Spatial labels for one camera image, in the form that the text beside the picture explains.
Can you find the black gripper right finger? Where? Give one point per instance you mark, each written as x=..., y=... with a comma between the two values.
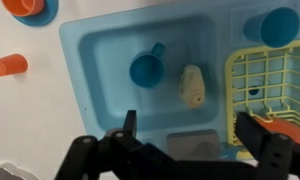
x=273, y=150

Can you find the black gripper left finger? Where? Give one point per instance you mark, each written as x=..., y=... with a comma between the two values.
x=90, y=150

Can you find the orange toy plate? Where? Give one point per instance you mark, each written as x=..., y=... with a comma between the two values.
x=286, y=128

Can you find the light blue toy sink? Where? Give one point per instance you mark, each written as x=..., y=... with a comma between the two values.
x=100, y=83

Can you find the grey toy faucet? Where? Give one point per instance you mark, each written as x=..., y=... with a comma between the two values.
x=183, y=143

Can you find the yellow toy dish rack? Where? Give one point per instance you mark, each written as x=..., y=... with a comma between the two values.
x=230, y=66

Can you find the blue toy mug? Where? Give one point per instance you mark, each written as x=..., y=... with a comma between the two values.
x=146, y=70

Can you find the small orange toy cup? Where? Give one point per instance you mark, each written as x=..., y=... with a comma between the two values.
x=10, y=65

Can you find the blue toy tumbler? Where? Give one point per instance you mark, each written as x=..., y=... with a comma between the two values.
x=276, y=26

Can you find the blue toy saucer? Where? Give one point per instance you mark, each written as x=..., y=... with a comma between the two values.
x=45, y=18

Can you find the orange toy mug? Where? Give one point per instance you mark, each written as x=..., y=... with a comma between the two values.
x=23, y=6

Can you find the grey metal mounting plate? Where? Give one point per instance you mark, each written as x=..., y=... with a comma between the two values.
x=0, y=173

